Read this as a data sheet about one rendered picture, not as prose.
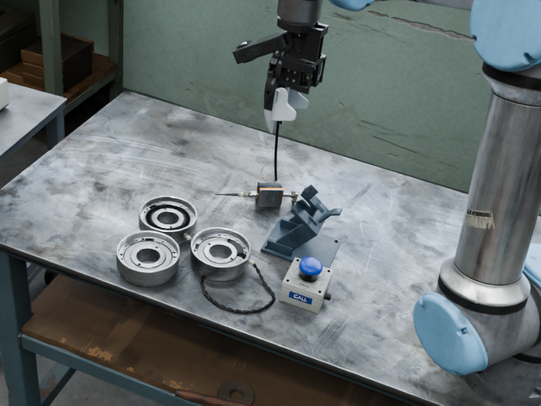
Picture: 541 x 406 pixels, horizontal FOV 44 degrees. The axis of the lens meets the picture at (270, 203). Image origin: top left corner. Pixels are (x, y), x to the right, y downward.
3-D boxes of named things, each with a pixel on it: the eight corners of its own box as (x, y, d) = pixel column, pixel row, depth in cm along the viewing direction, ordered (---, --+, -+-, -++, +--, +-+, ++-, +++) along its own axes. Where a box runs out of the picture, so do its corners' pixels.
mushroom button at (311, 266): (291, 287, 112) (296, 266, 109) (299, 273, 115) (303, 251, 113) (314, 296, 112) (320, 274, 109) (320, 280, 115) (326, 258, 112)
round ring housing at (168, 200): (126, 227, 123) (126, 209, 120) (170, 205, 129) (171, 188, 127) (163, 257, 118) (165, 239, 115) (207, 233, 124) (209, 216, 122)
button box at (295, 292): (278, 301, 113) (282, 280, 110) (291, 275, 118) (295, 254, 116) (324, 317, 111) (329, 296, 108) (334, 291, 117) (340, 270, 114)
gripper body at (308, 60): (307, 98, 117) (317, 31, 111) (262, 85, 120) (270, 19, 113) (321, 84, 123) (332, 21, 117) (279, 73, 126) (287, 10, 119)
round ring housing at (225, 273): (182, 277, 114) (183, 259, 112) (196, 239, 123) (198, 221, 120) (242, 290, 114) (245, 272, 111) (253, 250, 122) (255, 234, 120)
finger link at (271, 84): (268, 112, 119) (278, 64, 116) (260, 109, 120) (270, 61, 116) (278, 108, 123) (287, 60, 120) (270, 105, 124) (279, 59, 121)
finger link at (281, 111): (288, 142, 121) (299, 93, 118) (258, 134, 123) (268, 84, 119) (294, 139, 124) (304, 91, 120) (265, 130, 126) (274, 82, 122)
